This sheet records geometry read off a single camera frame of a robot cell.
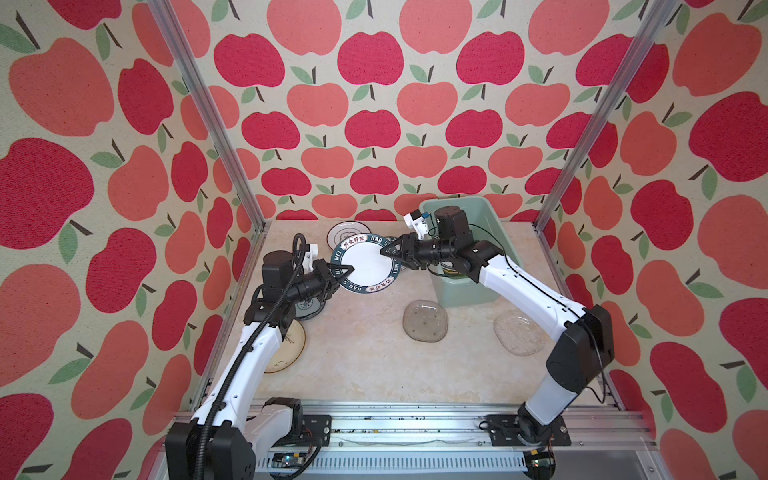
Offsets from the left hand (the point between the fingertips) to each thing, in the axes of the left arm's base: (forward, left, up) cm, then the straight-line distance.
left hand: (358, 272), depth 72 cm
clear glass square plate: (+1, -20, -28) cm, 34 cm away
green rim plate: (+1, -4, -1) cm, 4 cm away
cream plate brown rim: (-8, +22, -28) cm, 36 cm away
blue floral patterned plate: (+6, +18, -28) cm, 34 cm away
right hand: (+5, -8, +1) cm, 10 cm away
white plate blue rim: (+41, +9, -27) cm, 50 cm away
